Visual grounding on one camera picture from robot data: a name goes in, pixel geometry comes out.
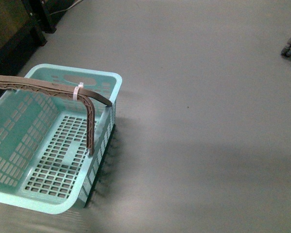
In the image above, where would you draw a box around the light blue plastic basket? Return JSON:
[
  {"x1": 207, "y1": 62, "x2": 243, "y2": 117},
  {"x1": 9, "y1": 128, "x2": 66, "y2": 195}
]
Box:
[{"x1": 0, "y1": 64, "x2": 122, "y2": 214}]

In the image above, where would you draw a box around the brown basket handle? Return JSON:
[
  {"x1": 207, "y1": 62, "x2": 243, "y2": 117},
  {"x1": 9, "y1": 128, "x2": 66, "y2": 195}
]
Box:
[{"x1": 0, "y1": 75, "x2": 113, "y2": 156}]

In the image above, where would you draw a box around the white zip tie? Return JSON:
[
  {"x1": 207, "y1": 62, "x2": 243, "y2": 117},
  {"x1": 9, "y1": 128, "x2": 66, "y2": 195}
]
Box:
[{"x1": 73, "y1": 82, "x2": 84, "y2": 101}]

